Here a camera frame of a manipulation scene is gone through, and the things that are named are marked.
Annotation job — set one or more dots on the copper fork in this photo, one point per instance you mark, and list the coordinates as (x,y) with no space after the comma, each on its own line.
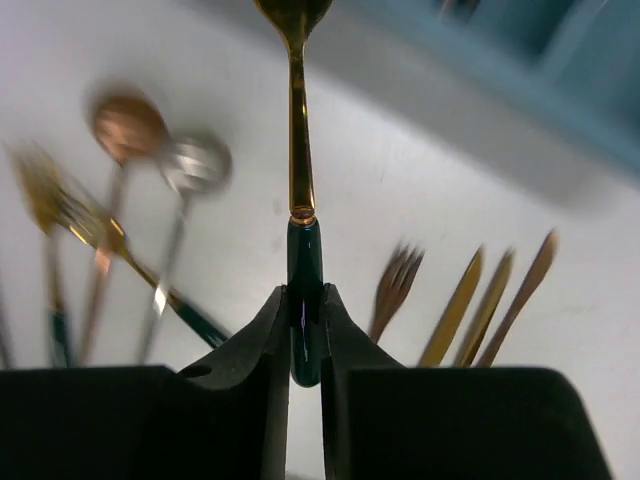
(394,287)

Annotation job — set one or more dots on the gold fork green handle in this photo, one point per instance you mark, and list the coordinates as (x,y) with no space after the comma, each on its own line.
(41,188)

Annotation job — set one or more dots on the rose gold knife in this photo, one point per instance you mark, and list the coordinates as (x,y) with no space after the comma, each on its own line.
(532,280)

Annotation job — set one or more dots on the gold fork dark handle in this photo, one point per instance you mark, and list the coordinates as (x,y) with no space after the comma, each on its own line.
(294,21)

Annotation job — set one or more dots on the blue plastic cutlery tray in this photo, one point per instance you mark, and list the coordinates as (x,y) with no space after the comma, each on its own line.
(543,95)

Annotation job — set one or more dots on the silver round spoon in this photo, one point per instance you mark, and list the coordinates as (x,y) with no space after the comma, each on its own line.
(192,164)

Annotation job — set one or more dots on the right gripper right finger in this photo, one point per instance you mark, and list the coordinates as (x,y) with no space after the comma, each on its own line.
(382,420)

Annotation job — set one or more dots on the copper round spoon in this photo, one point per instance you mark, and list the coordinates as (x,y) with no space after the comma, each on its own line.
(128,126)

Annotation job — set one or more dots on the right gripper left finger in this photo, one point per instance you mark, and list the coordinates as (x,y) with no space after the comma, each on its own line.
(222,417)

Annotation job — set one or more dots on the gold fork lying sideways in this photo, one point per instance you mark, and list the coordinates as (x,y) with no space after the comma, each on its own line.
(85,218)

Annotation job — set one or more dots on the gold knife green handle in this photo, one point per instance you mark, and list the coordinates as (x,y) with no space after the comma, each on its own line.
(478,327)
(451,318)

